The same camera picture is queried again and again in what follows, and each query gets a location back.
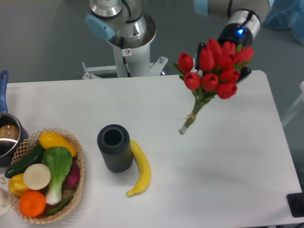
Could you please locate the white garlic piece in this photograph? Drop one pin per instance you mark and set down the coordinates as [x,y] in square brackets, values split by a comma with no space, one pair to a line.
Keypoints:
[2,181]

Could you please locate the purple sweet potato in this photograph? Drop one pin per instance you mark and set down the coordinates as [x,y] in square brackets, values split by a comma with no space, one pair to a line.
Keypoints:
[73,177]

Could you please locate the white round radish slice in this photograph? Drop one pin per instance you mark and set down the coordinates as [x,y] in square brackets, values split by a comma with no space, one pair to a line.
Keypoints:
[37,176]

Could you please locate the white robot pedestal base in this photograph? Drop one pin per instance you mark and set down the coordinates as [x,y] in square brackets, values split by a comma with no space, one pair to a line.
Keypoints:
[129,62]

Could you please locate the blue handled saucepan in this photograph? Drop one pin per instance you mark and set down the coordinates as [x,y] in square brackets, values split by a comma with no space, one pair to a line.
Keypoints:
[12,133]

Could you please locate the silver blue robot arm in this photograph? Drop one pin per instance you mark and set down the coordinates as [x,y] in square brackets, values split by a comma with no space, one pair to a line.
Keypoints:
[130,31]

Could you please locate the orange fruit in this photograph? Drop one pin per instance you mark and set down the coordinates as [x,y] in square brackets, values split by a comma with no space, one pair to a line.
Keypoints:
[32,203]

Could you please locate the blue plastic bag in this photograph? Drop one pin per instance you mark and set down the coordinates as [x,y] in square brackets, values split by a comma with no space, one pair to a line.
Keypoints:
[287,15]

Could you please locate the yellow banana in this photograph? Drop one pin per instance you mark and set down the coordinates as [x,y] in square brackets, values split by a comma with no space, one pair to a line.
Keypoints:
[144,171]

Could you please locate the red tulip bouquet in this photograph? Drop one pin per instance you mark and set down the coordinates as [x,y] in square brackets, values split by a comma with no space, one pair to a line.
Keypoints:
[220,67]

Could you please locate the black device at table edge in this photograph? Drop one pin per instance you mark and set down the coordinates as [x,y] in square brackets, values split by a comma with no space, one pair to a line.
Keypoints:
[296,204]

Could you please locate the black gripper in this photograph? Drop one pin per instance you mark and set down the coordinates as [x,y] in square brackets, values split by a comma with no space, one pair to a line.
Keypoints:
[236,34]

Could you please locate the yellow bell pepper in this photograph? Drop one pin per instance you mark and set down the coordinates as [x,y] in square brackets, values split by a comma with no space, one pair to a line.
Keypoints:
[17,185]

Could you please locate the dark grey ribbed vase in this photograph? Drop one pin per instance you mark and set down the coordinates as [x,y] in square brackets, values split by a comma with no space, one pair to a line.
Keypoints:
[114,144]

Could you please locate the yellow squash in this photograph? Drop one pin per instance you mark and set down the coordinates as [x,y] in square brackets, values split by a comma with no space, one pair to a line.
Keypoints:
[53,139]

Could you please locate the dark green cucumber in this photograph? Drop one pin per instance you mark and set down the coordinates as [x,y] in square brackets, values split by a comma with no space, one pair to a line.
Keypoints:
[32,157]

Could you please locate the green bok choy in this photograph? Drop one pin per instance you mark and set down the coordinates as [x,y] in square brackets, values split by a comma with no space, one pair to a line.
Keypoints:
[59,160]

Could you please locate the woven wicker basket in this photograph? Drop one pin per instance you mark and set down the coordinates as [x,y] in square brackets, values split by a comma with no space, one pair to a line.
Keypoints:
[67,190]

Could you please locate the green chili pepper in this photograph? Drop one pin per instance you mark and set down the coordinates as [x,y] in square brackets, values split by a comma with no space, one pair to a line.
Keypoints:
[60,206]

